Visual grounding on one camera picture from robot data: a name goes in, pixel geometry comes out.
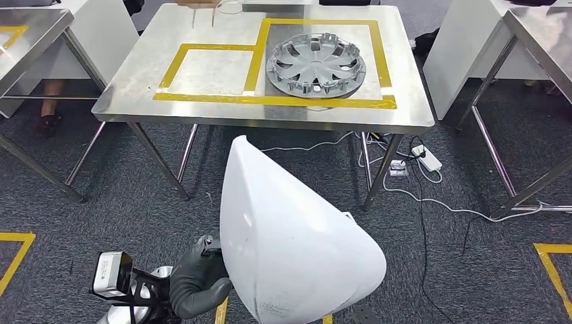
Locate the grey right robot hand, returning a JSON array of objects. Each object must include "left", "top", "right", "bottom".
[{"left": 350, "top": 306, "right": 380, "bottom": 324}]

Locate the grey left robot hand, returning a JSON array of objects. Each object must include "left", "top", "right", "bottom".
[{"left": 169, "top": 234, "right": 233, "bottom": 320}]

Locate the white curved panel part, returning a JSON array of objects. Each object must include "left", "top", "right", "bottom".
[{"left": 219, "top": 134, "right": 387, "bottom": 324}]

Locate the steel workbench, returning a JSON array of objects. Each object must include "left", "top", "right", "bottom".
[{"left": 91, "top": 3, "right": 435, "bottom": 211}]

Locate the white power strip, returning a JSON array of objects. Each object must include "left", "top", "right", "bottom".
[{"left": 411, "top": 144, "right": 443, "bottom": 173}]

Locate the yellow floor tape square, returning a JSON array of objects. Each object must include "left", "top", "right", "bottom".
[
  {"left": 0, "top": 232, "right": 36, "bottom": 297},
  {"left": 534, "top": 243, "right": 572, "bottom": 319}
]

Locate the person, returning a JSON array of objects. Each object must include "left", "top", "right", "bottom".
[{"left": 33, "top": 79, "right": 63, "bottom": 138}]

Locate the silver wheel hubcap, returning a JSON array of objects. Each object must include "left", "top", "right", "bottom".
[{"left": 266, "top": 32, "right": 368, "bottom": 97}]

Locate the white cabinet panel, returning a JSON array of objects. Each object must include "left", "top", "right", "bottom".
[
  {"left": 422, "top": 0, "right": 550, "bottom": 121},
  {"left": 0, "top": 0, "right": 140, "bottom": 119}
]

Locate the black bag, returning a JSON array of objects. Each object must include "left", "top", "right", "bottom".
[{"left": 413, "top": 27, "right": 441, "bottom": 57}]

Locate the steel table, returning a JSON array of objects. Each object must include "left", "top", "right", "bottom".
[
  {"left": 0, "top": 7, "right": 108, "bottom": 205},
  {"left": 455, "top": 6, "right": 572, "bottom": 220}
]

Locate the black laptop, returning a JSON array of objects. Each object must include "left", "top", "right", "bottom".
[{"left": 0, "top": 0, "right": 61, "bottom": 7}]

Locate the black floor cable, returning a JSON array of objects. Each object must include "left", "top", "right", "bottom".
[
  {"left": 461, "top": 214, "right": 492, "bottom": 257},
  {"left": 404, "top": 134, "right": 457, "bottom": 324}
]

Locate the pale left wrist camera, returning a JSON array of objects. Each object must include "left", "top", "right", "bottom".
[{"left": 90, "top": 251, "right": 134, "bottom": 300}]

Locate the white floor cable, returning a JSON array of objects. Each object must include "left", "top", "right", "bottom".
[{"left": 261, "top": 132, "right": 572, "bottom": 223}]

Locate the yellow tape frame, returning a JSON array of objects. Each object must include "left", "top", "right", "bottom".
[
  {"left": 152, "top": 18, "right": 398, "bottom": 111},
  {"left": 0, "top": 25, "right": 28, "bottom": 51}
]

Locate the thin wire loop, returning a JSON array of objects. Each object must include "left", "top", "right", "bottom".
[{"left": 217, "top": 0, "right": 244, "bottom": 15}]

